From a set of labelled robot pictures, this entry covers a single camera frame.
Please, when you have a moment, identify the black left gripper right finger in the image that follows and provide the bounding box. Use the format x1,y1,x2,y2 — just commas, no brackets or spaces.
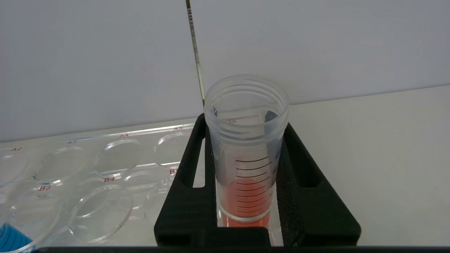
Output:
269,122,362,247

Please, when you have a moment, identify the test tube with blue pigment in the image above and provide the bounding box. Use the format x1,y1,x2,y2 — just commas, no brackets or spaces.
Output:
0,223,34,253

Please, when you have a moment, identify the test tube with orange pigment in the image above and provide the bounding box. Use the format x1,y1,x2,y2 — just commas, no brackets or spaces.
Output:
204,74,290,229

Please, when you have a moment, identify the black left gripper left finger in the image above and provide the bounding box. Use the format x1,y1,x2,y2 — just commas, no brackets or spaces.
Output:
154,113,272,247

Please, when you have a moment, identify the clear acrylic test tube rack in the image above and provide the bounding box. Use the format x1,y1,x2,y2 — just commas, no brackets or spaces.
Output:
0,123,283,247

